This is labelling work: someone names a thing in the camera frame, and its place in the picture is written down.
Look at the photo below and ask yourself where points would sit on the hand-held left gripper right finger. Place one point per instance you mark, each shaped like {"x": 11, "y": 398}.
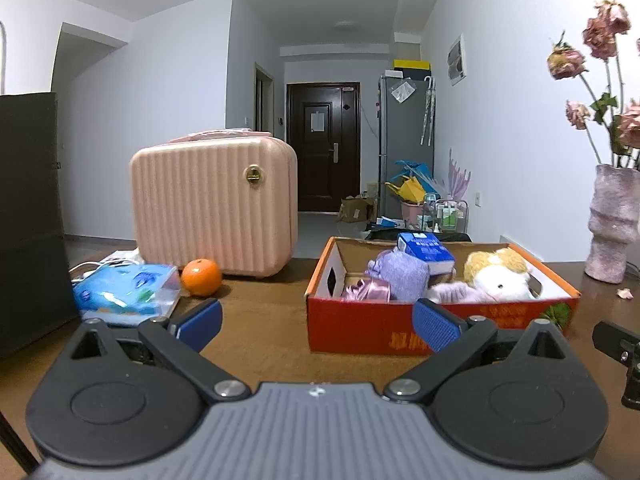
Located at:
{"x": 436, "y": 326}

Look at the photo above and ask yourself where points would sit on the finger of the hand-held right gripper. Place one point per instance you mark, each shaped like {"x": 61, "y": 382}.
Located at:
{"x": 620, "y": 342}

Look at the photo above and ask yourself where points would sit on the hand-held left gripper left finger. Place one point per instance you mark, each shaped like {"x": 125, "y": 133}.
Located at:
{"x": 200, "y": 320}

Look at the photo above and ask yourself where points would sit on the lilac towel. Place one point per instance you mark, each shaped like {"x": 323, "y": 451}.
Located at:
{"x": 452, "y": 292}

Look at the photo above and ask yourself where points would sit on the purple plush toy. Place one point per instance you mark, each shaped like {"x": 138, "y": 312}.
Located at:
{"x": 402, "y": 275}

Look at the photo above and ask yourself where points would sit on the red cardboard box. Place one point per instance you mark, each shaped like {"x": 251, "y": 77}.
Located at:
{"x": 360, "y": 325}

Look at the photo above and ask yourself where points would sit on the blue and white carton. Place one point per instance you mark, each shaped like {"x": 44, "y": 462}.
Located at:
{"x": 425, "y": 250}

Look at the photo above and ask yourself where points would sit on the white and yellow plush toy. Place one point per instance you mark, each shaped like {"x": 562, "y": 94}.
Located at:
{"x": 500, "y": 275}

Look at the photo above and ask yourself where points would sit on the orange fruit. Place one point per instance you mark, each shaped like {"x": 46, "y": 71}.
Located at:
{"x": 201, "y": 277}

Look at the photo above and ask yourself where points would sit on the fallen pink petal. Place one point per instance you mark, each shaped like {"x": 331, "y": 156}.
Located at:
{"x": 625, "y": 293}

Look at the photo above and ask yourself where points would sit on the pink satin scrunchie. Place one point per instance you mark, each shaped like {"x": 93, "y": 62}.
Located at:
{"x": 367, "y": 291}

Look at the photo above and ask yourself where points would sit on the blue tissue pack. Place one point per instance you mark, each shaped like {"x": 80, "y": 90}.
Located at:
{"x": 125, "y": 292}

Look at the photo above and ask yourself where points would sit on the pink ribbed suitcase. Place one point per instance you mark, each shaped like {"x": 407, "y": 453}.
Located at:
{"x": 210, "y": 210}

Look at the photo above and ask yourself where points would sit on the pink bucket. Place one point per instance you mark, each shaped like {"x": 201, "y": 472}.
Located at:
{"x": 411, "y": 212}

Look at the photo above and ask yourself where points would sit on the yellow bag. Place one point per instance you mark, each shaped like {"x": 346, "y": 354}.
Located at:
{"x": 407, "y": 191}

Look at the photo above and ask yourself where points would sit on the brown cardboard box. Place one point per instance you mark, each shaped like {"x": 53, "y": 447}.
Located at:
{"x": 357, "y": 210}

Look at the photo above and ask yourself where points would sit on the blue plastic stool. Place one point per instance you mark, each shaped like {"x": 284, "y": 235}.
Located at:
{"x": 412, "y": 169}

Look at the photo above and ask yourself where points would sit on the grey refrigerator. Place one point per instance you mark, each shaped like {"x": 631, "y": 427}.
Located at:
{"x": 402, "y": 130}

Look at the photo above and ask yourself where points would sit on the dark wooden door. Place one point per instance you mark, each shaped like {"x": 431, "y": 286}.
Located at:
{"x": 322, "y": 160}

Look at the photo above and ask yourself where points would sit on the folded clear umbrellas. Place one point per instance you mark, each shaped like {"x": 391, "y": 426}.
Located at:
{"x": 427, "y": 110}

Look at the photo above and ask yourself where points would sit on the white paper notice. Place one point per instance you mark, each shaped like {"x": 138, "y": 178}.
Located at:
{"x": 317, "y": 122}

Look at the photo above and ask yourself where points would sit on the clear plastic bag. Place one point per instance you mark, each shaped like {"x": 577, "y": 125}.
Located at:
{"x": 402, "y": 91}

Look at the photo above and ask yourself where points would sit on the yellow and black box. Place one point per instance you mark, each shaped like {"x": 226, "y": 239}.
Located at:
{"x": 412, "y": 65}

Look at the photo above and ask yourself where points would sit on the dried pink rose bouquet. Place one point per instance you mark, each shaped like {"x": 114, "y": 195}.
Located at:
{"x": 605, "y": 30}

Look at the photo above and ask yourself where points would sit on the round ceiling lamp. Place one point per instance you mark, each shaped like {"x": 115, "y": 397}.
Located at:
{"x": 345, "y": 23}

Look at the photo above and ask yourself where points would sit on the purple feather wall decoration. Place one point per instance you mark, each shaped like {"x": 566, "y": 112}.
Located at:
{"x": 457, "y": 177}

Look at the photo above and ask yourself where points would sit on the side door frame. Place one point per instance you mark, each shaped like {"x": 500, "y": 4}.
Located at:
{"x": 264, "y": 100}

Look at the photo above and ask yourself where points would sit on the white wall panel box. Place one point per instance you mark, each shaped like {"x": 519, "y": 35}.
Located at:
{"x": 456, "y": 60}

